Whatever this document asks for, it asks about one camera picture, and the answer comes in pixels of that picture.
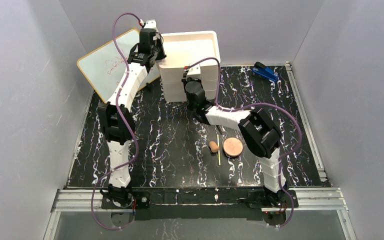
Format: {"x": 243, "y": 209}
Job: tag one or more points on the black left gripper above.
{"x": 158, "y": 52}

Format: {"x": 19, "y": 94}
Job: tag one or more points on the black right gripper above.
{"x": 185, "y": 77}

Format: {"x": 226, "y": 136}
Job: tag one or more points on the white plastic drawer organizer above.
{"x": 183, "y": 49}

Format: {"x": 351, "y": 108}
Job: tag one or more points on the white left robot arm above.
{"x": 116, "y": 121}

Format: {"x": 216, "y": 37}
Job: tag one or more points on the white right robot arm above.
{"x": 261, "y": 135}

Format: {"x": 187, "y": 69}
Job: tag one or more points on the dark double-ended makeup stick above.
{"x": 220, "y": 129}

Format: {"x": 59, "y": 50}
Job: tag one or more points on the beige makeup sponge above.
{"x": 213, "y": 147}

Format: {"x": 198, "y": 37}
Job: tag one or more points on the thin wooden stick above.
{"x": 218, "y": 150}

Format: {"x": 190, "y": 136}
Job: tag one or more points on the yellow framed whiteboard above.
{"x": 104, "y": 66}

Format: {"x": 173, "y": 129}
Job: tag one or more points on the blue black stapler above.
{"x": 263, "y": 71}

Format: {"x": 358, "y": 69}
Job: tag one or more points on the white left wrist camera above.
{"x": 151, "y": 26}

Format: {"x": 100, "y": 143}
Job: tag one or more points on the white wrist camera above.
{"x": 194, "y": 72}
{"x": 151, "y": 26}

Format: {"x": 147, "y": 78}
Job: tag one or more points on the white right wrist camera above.
{"x": 194, "y": 72}

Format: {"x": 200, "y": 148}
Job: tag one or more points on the aluminium frame rail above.
{"x": 305, "y": 198}

